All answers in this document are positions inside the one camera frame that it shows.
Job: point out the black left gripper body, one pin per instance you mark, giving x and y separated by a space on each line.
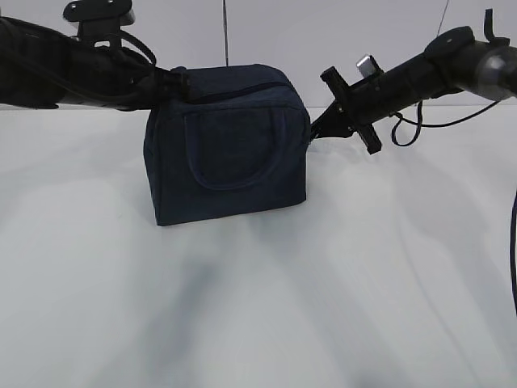
172 83

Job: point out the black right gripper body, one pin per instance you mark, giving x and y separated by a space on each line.
342 93

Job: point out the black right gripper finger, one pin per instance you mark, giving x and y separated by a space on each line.
333 122

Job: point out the navy blue lunch bag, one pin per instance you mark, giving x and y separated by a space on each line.
234 141

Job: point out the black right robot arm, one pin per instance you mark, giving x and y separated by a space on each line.
452 63

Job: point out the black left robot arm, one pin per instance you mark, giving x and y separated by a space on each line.
42 69

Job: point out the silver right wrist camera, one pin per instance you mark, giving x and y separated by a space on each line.
368 67

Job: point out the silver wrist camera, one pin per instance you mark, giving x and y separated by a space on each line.
368 67
95 19

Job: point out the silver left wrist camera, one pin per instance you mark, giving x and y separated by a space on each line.
95 19

